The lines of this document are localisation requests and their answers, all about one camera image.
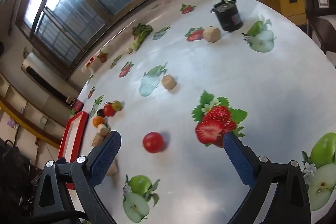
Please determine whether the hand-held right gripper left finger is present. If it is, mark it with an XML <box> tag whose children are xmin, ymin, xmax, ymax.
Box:
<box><xmin>31</xmin><ymin>130</ymin><xmax>122</xmax><ymax>224</ymax></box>

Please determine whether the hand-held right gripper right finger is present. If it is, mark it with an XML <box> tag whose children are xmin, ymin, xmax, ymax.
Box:
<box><xmin>223</xmin><ymin>132</ymin><xmax>312</xmax><ymax>224</ymax></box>

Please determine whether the red rimmed white tray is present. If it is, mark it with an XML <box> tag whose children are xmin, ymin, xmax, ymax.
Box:
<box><xmin>58</xmin><ymin>111</ymin><xmax>89</xmax><ymax>190</ymax></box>

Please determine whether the small red tomato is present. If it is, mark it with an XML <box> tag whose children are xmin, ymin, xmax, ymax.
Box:
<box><xmin>103</xmin><ymin>104</ymin><xmax>116</xmax><ymax>117</ymax></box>

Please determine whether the large red tomato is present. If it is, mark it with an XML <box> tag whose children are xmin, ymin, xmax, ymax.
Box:
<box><xmin>142</xmin><ymin>132</ymin><xmax>164</xmax><ymax>153</ymax></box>

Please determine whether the fruit print tablecloth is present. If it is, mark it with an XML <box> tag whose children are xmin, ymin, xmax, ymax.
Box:
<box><xmin>70</xmin><ymin>0</ymin><xmax>336</xmax><ymax>224</ymax></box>

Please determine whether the yellow framed shelf cabinet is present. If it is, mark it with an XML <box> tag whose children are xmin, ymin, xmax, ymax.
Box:
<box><xmin>0</xmin><ymin>72</ymin><xmax>66</xmax><ymax>151</ymax></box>

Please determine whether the white tower air conditioner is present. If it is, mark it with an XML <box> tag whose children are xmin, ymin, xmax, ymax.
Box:
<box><xmin>21</xmin><ymin>52</ymin><xmax>72</xmax><ymax>101</ymax></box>

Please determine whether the leafy green vegetable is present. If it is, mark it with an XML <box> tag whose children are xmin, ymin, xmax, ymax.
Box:
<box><xmin>131</xmin><ymin>23</ymin><xmax>153</xmax><ymax>52</ymax></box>

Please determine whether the black motor with bare shaft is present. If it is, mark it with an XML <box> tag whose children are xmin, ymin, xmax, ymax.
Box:
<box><xmin>210</xmin><ymin>0</ymin><xmax>244</xmax><ymax>32</ymax></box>

